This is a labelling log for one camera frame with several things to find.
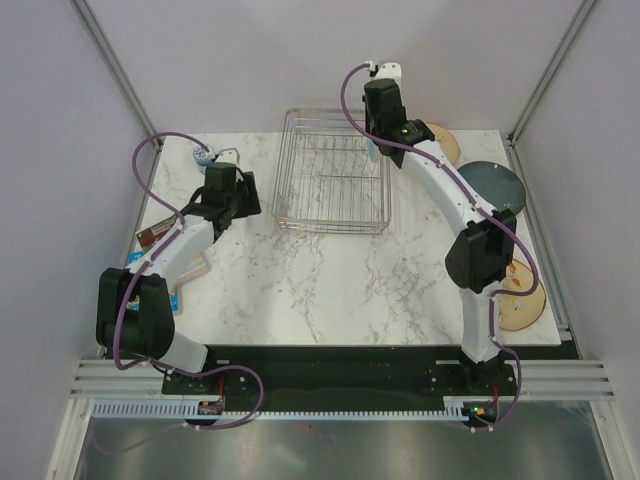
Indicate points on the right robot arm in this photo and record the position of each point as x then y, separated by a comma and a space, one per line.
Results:
483, 246

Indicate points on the brown and yellow book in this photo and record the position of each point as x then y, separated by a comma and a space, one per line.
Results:
149, 236

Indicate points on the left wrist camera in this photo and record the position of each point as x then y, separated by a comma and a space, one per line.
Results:
228, 155

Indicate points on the blue and cream plate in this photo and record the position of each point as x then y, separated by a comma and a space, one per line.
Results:
371, 150

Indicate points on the white cable duct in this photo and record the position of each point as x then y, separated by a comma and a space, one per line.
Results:
158, 409

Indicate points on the blue paperback book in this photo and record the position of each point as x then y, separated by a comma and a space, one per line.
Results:
199, 267

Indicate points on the aluminium frame profile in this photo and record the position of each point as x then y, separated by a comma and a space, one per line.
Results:
108, 55

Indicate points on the small blue-lidded jar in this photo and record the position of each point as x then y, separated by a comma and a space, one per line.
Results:
204, 156

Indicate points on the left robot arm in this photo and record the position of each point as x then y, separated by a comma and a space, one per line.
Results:
134, 314

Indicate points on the cream plate with yellow bird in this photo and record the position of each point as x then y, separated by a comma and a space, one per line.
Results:
519, 312

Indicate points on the cream plate with blue bird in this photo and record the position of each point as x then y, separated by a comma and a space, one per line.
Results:
447, 142

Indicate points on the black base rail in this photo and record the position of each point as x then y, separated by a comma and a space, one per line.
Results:
341, 379

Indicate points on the dark teal plate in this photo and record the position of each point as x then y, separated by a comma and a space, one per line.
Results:
496, 184

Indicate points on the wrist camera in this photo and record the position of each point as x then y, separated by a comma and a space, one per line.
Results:
228, 155
385, 70

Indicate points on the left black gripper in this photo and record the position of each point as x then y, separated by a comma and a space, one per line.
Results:
247, 187

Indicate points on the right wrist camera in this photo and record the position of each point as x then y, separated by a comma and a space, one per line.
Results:
385, 70

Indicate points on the metal wire dish rack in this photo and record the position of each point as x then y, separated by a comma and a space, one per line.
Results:
325, 182

